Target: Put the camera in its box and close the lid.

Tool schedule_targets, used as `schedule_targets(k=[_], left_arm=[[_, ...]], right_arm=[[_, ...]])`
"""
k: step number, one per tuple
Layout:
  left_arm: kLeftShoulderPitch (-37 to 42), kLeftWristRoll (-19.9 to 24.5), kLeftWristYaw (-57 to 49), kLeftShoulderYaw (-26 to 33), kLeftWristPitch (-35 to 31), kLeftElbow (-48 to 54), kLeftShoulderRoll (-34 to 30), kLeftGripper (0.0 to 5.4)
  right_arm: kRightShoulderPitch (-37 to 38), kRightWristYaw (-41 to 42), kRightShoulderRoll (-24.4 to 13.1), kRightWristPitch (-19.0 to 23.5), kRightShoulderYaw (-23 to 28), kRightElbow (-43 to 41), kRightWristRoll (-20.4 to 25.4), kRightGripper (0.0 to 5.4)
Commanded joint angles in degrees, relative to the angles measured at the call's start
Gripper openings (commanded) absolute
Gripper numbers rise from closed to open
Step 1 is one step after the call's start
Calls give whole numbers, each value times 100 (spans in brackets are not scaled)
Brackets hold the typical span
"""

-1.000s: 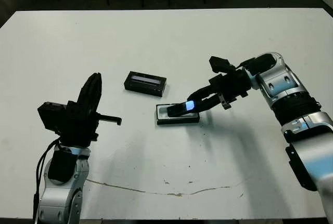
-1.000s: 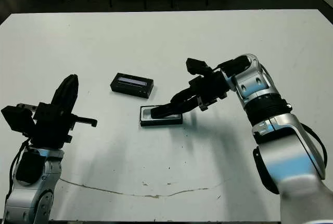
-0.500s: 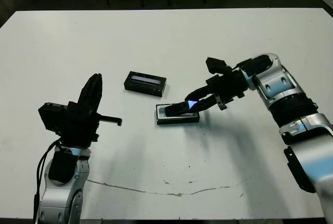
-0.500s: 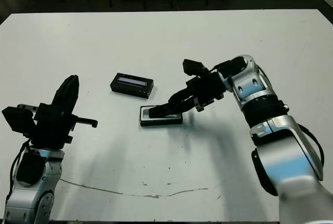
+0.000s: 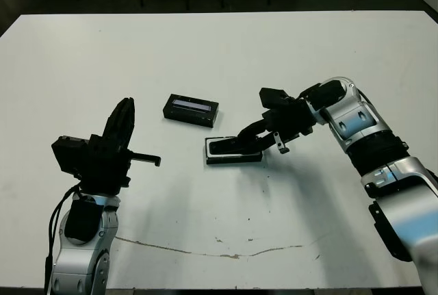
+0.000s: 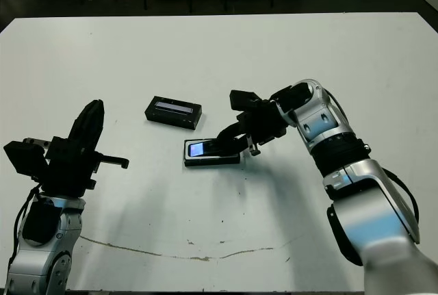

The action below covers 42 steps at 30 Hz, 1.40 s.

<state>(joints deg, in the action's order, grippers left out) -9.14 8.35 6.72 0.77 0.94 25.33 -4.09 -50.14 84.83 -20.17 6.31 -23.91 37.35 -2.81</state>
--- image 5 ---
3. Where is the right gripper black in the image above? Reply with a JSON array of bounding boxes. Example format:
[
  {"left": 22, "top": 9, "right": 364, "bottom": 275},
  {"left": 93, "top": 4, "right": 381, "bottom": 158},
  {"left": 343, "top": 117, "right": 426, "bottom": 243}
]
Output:
[{"left": 236, "top": 97, "right": 318, "bottom": 155}]

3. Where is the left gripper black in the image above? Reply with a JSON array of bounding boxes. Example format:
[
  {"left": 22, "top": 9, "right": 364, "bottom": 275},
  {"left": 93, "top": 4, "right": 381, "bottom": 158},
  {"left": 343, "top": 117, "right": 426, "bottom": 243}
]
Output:
[{"left": 76, "top": 97, "right": 162, "bottom": 195}]

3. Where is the black camera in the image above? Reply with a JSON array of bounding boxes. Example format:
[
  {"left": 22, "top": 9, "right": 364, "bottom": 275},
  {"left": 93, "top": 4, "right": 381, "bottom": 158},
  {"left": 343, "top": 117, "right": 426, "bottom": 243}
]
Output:
[{"left": 209, "top": 136, "right": 263, "bottom": 157}]

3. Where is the black box lid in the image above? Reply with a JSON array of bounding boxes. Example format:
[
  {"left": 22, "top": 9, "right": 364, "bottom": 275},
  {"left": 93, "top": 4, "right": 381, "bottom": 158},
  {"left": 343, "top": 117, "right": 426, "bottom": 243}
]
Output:
[{"left": 162, "top": 93, "right": 220, "bottom": 129}]

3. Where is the black box base white insert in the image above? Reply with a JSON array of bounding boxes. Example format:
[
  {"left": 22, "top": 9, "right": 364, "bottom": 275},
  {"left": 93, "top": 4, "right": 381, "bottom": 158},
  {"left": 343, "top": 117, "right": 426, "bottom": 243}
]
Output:
[{"left": 204, "top": 135, "right": 265, "bottom": 167}]

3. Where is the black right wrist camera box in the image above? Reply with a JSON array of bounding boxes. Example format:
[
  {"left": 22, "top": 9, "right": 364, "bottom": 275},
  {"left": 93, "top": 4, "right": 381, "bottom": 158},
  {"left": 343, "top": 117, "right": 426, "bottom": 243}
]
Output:
[{"left": 258, "top": 86, "right": 289, "bottom": 110}]

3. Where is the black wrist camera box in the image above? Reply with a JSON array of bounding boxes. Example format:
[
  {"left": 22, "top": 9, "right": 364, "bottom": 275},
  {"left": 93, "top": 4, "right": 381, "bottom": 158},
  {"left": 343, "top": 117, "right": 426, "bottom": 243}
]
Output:
[
  {"left": 51, "top": 135, "right": 92, "bottom": 175},
  {"left": 258, "top": 86, "right": 289, "bottom": 110}
]

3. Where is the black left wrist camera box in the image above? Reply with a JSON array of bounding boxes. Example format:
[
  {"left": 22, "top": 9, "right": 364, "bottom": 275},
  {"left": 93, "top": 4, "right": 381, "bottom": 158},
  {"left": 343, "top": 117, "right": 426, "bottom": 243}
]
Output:
[{"left": 51, "top": 135, "right": 92, "bottom": 175}]

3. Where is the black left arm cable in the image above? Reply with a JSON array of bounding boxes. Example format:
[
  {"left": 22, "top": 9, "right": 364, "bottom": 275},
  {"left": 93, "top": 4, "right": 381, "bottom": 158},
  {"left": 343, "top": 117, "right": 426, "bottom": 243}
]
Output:
[{"left": 43, "top": 184, "right": 83, "bottom": 295}]

